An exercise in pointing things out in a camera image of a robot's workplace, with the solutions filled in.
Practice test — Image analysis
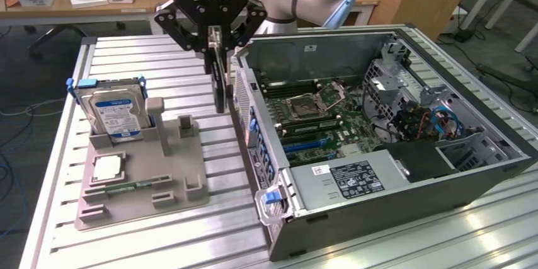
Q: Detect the graphics card with metal bracket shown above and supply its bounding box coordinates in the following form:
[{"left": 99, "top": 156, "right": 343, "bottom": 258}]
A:
[{"left": 206, "top": 25, "right": 232, "bottom": 115}]

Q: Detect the black RAM slot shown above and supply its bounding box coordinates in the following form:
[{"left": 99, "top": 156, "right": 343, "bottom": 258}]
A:
[
  {"left": 260, "top": 84, "right": 315, "bottom": 91},
  {"left": 263, "top": 88, "right": 316, "bottom": 95},
  {"left": 259, "top": 79, "right": 315, "bottom": 88},
  {"left": 264, "top": 91, "right": 316, "bottom": 99}
]

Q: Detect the blue expansion slot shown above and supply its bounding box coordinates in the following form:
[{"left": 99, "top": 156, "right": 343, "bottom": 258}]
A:
[{"left": 282, "top": 138, "right": 330, "bottom": 154}]

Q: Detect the beige corner fixture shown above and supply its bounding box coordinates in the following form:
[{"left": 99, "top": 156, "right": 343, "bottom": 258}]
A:
[{"left": 224, "top": 45, "right": 238, "bottom": 86}]

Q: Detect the black stand base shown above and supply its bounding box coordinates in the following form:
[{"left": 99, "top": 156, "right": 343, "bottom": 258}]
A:
[{"left": 27, "top": 23, "right": 88, "bottom": 59}]

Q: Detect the metal socket cover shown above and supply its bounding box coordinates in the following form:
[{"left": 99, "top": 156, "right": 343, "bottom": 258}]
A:
[{"left": 315, "top": 79, "right": 348, "bottom": 115}]

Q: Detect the hard disk with blue rails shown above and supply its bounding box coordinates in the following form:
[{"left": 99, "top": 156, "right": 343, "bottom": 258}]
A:
[{"left": 65, "top": 75, "right": 155, "bottom": 141}]

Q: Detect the perforated metal disk bay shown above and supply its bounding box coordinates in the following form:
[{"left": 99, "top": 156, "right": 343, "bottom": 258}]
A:
[{"left": 362, "top": 57, "right": 426, "bottom": 125}]

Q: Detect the green motherboard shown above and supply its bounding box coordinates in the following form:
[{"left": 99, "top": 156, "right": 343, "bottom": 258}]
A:
[{"left": 251, "top": 69, "right": 394, "bottom": 168}]

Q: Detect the silver CPU chip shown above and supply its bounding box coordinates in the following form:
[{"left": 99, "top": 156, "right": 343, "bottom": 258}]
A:
[{"left": 92, "top": 156, "right": 125, "bottom": 182}]

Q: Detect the black power adapter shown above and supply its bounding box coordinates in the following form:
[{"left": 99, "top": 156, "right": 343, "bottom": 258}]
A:
[{"left": 449, "top": 29, "right": 475, "bottom": 43}]

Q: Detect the green RAM stick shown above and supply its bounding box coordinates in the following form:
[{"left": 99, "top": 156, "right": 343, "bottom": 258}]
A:
[{"left": 103, "top": 178, "right": 160, "bottom": 193}]

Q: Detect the grey power supply unit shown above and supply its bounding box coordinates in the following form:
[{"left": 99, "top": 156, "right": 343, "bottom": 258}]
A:
[{"left": 288, "top": 150, "right": 413, "bottom": 212}]

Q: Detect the grey parts rack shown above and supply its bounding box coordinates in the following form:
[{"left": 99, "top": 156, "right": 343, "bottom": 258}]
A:
[{"left": 73, "top": 96, "right": 212, "bottom": 232}]

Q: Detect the grey angled disk bay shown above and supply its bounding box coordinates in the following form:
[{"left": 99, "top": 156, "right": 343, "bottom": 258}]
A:
[{"left": 435, "top": 130, "right": 510, "bottom": 173}]

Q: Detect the open black PC case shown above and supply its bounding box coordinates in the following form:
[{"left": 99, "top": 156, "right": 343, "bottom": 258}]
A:
[{"left": 228, "top": 26, "right": 538, "bottom": 262}]

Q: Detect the dark brown fixture rail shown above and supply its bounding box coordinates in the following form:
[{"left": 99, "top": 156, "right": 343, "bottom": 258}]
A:
[{"left": 226, "top": 83, "right": 262, "bottom": 197}]

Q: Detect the white floor cable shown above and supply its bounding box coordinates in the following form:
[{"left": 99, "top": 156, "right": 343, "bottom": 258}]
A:
[{"left": 0, "top": 98, "right": 64, "bottom": 118}]

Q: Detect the black wire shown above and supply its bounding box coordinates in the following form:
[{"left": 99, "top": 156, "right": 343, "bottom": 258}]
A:
[{"left": 356, "top": 86, "right": 400, "bottom": 144}]

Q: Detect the red wire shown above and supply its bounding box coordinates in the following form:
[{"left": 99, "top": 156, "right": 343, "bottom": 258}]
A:
[{"left": 417, "top": 110, "right": 435, "bottom": 140}]

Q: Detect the blue floor cable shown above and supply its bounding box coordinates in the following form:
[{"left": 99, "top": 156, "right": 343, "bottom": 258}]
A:
[{"left": 0, "top": 114, "right": 35, "bottom": 238}]

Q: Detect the blue wire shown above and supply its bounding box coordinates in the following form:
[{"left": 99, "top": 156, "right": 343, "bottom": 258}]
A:
[{"left": 431, "top": 105, "right": 465, "bottom": 140}]

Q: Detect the grey case handle blue latch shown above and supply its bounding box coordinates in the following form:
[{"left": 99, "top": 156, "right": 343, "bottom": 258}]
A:
[{"left": 254, "top": 185, "right": 295, "bottom": 226}]

